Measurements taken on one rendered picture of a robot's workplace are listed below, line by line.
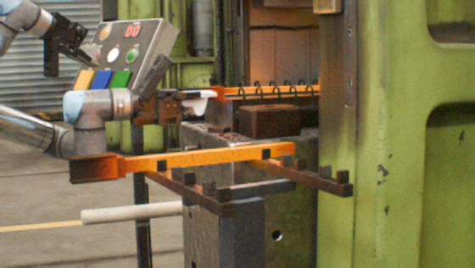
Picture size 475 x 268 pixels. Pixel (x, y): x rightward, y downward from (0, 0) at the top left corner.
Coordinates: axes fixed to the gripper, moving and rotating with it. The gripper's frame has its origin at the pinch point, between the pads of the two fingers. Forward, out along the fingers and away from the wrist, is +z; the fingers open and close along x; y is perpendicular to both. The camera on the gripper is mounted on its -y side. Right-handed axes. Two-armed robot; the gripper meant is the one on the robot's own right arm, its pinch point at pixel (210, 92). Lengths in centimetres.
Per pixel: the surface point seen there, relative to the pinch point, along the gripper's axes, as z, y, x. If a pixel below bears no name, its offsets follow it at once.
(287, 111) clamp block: 10.7, 3.3, 19.7
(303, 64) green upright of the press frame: 35.0, -5.4, -18.5
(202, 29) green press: 152, -25, -450
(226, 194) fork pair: -20, 9, 63
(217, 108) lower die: 2.6, 4.5, -2.4
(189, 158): -17.3, 8.7, 37.1
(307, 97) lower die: 22.3, 1.7, 7.6
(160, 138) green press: 112, 84, -465
